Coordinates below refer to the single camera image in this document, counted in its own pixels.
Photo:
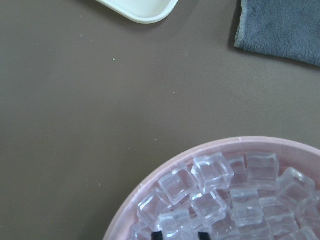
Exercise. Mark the cream rabbit tray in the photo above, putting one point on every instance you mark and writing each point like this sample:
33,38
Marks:
141,11

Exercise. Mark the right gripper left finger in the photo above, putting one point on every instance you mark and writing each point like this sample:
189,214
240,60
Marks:
156,235

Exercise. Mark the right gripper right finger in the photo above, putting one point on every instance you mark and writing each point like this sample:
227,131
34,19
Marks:
203,236

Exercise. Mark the grey folded cloth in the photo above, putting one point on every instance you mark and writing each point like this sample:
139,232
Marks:
282,28

